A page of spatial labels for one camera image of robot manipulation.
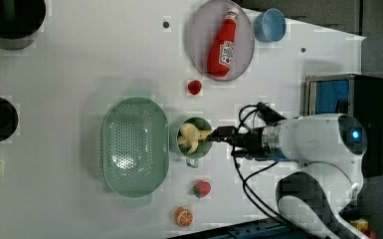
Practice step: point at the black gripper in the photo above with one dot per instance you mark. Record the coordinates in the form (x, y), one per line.
(249, 144)

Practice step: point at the yellow banana toy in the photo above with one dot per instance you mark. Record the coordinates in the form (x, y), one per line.
(190, 136)

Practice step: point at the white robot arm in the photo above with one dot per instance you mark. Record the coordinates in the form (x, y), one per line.
(328, 150)

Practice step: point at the green mug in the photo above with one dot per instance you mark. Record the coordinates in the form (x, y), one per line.
(192, 160)

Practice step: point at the red strawberry toy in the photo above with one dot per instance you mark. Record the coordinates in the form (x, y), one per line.
(201, 189)

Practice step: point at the red ketchup bottle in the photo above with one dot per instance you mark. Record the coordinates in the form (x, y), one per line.
(221, 54)

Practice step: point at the orange slice toy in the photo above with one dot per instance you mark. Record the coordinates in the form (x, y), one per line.
(183, 217)

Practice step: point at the green perforated colander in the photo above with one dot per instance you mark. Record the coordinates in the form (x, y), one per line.
(135, 147)

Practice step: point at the blue cup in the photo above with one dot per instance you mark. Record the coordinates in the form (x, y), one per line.
(270, 26)

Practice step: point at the black steel toaster oven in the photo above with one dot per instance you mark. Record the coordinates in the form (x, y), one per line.
(355, 95)

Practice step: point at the grey round plate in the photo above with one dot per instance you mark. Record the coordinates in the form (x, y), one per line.
(203, 28)

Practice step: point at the yellow red emergency button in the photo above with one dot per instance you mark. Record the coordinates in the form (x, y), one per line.
(363, 226)

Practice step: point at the black cylinder container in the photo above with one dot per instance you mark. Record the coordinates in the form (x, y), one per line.
(20, 22)

